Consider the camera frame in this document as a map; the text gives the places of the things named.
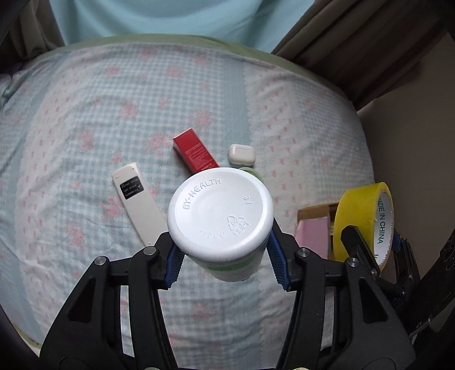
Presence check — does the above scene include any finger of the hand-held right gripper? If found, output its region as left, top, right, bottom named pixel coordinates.
left=340, top=225, right=406, bottom=304
left=391, top=229, right=422, bottom=286

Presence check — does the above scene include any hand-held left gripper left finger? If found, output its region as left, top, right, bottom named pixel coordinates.
left=39, top=231, right=185, bottom=370

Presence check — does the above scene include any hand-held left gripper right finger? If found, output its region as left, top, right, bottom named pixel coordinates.
left=266, top=219, right=417, bottom=370

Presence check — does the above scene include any yellow tape roll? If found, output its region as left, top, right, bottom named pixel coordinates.
left=332, top=182, right=395, bottom=276

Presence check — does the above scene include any white plastic supplement bottle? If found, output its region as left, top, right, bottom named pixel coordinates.
left=166, top=166, right=275, bottom=283

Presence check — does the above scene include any pink packet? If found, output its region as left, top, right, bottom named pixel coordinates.
left=295, top=216, right=334, bottom=260

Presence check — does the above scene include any brown cardboard box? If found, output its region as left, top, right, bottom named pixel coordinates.
left=297, top=202, right=341, bottom=261

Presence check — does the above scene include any white remote control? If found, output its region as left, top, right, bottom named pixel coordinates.
left=111, top=162, right=168, bottom=247

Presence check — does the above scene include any white earbuds case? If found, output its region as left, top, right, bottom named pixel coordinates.
left=228, top=144, right=256, bottom=167

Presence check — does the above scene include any red rectangular box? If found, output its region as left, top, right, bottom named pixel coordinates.
left=173, top=129, right=220, bottom=175

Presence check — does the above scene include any checked floral bed sheet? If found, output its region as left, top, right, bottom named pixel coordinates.
left=0, top=34, right=378, bottom=358

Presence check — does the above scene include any brown curtain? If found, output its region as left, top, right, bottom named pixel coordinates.
left=271, top=0, right=451, bottom=109
left=0, top=0, right=67, bottom=73

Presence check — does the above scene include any light blue curtain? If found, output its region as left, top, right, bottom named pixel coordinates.
left=49, top=0, right=315, bottom=53

